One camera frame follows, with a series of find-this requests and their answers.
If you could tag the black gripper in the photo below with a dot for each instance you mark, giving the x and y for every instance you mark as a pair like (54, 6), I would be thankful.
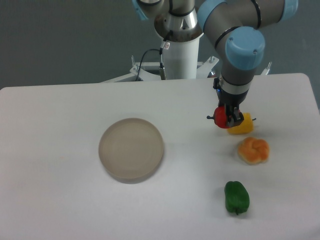
(231, 95)

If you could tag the red toy pepper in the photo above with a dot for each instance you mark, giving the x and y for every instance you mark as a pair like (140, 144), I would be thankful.
(219, 117)

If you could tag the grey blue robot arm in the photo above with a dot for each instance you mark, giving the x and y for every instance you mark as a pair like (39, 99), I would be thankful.
(233, 30)

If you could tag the yellow toy pepper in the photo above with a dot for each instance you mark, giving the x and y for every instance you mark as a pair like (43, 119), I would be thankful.
(247, 126)

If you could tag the green toy pepper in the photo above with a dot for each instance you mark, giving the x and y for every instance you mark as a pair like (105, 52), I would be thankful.
(237, 199)

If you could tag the beige round plate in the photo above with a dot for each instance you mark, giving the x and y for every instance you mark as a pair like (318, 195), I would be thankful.
(131, 150)

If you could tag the orange knotted bread roll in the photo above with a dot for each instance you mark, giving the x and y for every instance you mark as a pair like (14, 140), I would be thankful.
(253, 150)

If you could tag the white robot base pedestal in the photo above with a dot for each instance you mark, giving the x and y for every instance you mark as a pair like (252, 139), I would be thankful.
(180, 59)

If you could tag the white metal mounting frame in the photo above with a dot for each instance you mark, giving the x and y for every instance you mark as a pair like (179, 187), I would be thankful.
(150, 71)

